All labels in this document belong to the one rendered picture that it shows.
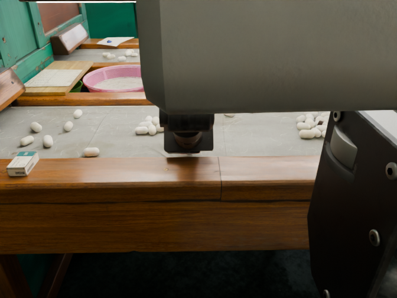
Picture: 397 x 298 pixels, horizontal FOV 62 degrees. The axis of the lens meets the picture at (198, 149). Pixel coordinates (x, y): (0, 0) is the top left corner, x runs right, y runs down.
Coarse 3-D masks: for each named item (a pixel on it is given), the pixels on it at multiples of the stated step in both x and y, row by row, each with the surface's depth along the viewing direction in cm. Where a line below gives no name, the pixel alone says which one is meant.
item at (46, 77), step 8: (40, 72) 114; (48, 72) 113; (56, 72) 113; (64, 72) 113; (72, 72) 113; (32, 80) 106; (40, 80) 106; (48, 80) 106; (56, 80) 106; (64, 80) 106; (72, 80) 106
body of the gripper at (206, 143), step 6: (168, 132) 68; (204, 132) 68; (210, 132) 68; (168, 138) 68; (174, 138) 68; (198, 138) 62; (204, 138) 68; (210, 138) 68; (168, 144) 68; (174, 144) 68; (180, 144) 65; (186, 144) 63; (192, 144) 64; (198, 144) 68; (204, 144) 68; (210, 144) 68; (168, 150) 67; (174, 150) 67; (180, 150) 67; (186, 150) 67; (192, 150) 67; (198, 150) 67; (204, 150) 67; (210, 150) 68
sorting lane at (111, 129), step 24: (0, 120) 90; (24, 120) 90; (48, 120) 90; (72, 120) 90; (96, 120) 90; (120, 120) 90; (144, 120) 90; (216, 120) 90; (240, 120) 90; (264, 120) 90; (288, 120) 90; (0, 144) 79; (72, 144) 79; (96, 144) 79; (120, 144) 79; (144, 144) 79; (216, 144) 79; (240, 144) 79; (264, 144) 79; (288, 144) 79; (312, 144) 79
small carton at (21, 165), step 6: (18, 156) 65; (24, 156) 65; (30, 156) 65; (36, 156) 67; (12, 162) 64; (18, 162) 64; (24, 162) 64; (30, 162) 64; (36, 162) 67; (6, 168) 62; (12, 168) 62; (18, 168) 62; (24, 168) 62; (30, 168) 64; (12, 174) 63; (18, 174) 63; (24, 174) 63
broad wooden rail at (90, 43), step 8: (88, 40) 161; (96, 40) 161; (128, 40) 161; (136, 40) 161; (80, 48) 156; (88, 48) 156; (96, 48) 156; (104, 48) 156; (112, 48) 156; (120, 48) 156; (128, 48) 156; (136, 48) 156
